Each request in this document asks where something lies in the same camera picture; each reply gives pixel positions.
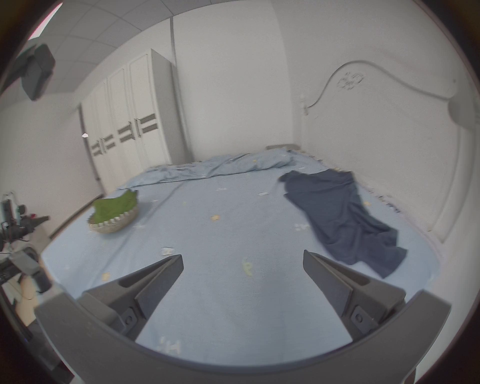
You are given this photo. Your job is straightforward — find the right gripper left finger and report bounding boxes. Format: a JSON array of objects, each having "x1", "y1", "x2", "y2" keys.
[{"x1": 80, "y1": 254, "x2": 184, "y2": 342}]

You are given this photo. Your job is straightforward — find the dark blue garment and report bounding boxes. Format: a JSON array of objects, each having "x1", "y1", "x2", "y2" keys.
[{"x1": 277, "y1": 169, "x2": 408, "y2": 279}]

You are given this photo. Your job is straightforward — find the round woven basket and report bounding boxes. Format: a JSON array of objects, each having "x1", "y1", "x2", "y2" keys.
[{"x1": 87, "y1": 207, "x2": 140, "y2": 235}]

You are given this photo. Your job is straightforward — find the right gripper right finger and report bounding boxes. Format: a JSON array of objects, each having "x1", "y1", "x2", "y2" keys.
[{"x1": 303, "y1": 249, "x2": 406, "y2": 343}]

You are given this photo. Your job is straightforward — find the green shorts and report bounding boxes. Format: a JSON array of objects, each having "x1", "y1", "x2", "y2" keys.
[{"x1": 92, "y1": 189, "x2": 139, "y2": 224}]

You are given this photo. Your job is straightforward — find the pale blue quilt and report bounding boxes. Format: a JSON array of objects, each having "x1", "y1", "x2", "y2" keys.
[{"x1": 120, "y1": 148, "x2": 295, "y2": 188}]

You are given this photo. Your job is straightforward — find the white wardrobe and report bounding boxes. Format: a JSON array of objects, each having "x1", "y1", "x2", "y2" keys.
[{"x1": 79, "y1": 49, "x2": 188, "y2": 196}]

